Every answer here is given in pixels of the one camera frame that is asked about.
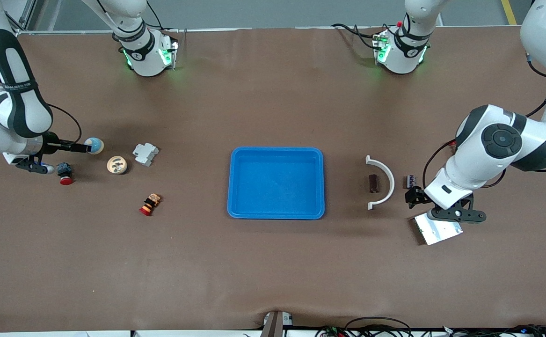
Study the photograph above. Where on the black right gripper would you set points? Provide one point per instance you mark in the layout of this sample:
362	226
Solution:
51	142

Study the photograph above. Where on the white curved plastic bracket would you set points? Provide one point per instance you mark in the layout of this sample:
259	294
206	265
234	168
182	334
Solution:
392	183

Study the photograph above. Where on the white circuit breaker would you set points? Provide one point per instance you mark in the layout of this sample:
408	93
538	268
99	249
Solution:
145	153

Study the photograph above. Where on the light blue call bell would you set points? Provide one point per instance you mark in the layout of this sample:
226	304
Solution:
95	146
117	164

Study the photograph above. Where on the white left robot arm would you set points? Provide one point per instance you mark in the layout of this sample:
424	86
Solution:
488	159

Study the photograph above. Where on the brown cylindrical capacitor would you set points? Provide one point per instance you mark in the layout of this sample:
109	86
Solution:
411	181
374	183

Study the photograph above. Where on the blue plastic tray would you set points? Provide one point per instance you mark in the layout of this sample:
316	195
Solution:
277	187

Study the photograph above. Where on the red mushroom push button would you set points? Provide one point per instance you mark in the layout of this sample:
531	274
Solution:
64	171

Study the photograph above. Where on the aluminium frame profile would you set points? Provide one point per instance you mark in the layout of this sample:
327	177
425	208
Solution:
27	16

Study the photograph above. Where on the orange emergency stop switch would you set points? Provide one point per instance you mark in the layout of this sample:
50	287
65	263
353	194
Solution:
150	204

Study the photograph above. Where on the silver metal plate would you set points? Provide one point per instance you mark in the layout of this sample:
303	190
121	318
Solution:
441	231

